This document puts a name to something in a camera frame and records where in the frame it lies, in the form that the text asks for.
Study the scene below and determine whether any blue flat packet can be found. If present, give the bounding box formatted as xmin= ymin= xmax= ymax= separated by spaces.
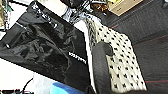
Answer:
xmin=51 ymin=82 xmax=86 ymax=94

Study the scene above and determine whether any black bag with white print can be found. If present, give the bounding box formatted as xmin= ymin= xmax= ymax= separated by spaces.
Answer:
xmin=0 ymin=1 xmax=92 ymax=93

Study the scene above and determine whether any wide tan cardboard box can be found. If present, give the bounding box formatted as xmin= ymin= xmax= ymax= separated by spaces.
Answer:
xmin=108 ymin=0 xmax=145 ymax=16

